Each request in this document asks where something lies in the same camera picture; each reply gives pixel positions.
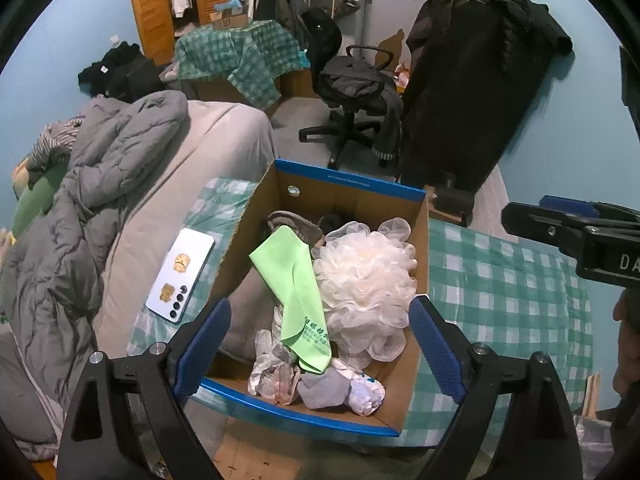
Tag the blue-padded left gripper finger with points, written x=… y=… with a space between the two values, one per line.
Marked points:
x=99 y=441

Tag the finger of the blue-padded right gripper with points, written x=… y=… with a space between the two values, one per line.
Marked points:
x=538 y=439

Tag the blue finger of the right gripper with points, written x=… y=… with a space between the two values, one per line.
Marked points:
x=565 y=205

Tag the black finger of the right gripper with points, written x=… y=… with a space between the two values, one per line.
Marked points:
x=566 y=232

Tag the twisted white plastic bag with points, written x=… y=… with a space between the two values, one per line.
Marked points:
x=275 y=373

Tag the grey fleece slipper sock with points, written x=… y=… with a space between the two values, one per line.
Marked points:
x=253 y=303

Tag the white mesh bath pouf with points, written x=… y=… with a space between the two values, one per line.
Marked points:
x=366 y=285

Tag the small white sock ball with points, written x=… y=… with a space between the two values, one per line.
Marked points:
x=365 y=394

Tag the light green cloth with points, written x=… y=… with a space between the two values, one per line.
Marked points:
x=283 y=261

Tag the black glove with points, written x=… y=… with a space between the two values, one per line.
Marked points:
x=330 y=222

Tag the person's right hand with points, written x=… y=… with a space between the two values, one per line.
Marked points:
x=628 y=368

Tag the silver plastic bag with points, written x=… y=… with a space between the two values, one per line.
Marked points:
x=595 y=442

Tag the green checkered tablecloth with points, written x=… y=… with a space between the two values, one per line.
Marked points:
x=513 y=298

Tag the black dumbbell roller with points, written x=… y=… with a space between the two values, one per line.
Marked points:
x=447 y=198

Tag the small cardboard box on floor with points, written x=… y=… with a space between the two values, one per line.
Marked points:
x=437 y=214

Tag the white smartphone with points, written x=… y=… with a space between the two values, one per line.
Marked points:
x=178 y=274

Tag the grey quilted duvet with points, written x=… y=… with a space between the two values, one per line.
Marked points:
x=51 y=278

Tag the large black hanging coat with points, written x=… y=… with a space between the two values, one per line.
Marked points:
x=476 y=67

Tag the blue-rimmed cardboard box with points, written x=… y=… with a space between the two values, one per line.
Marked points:
x=312 y=192

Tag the black office chair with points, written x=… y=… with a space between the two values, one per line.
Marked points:
x=365 y=106

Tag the beige mattress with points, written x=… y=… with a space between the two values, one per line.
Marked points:
x=217 y=140

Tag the green checkered cloth on boxes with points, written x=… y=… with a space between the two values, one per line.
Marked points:
x=251 y=58

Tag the black clothes pile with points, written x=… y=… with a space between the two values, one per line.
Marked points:
x=124 y=74

